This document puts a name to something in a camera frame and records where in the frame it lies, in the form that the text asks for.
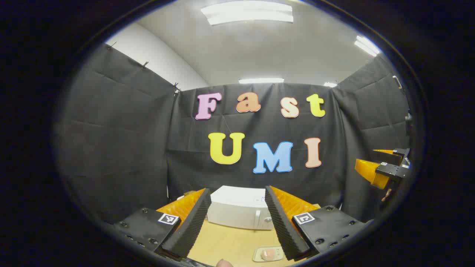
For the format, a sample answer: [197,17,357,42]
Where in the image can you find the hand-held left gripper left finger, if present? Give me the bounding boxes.
[111,188,212,260]

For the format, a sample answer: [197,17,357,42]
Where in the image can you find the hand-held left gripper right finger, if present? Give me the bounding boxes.
[264,185,368,262]

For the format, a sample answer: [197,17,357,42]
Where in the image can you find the white microwave oven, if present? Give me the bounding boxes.
[206,185,275,231]

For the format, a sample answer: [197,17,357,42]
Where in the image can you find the small white square plate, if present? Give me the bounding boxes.
[252,246,285,263]

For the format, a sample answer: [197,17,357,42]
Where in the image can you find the black backdrop cloth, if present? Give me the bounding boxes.
[54,43,412,227]

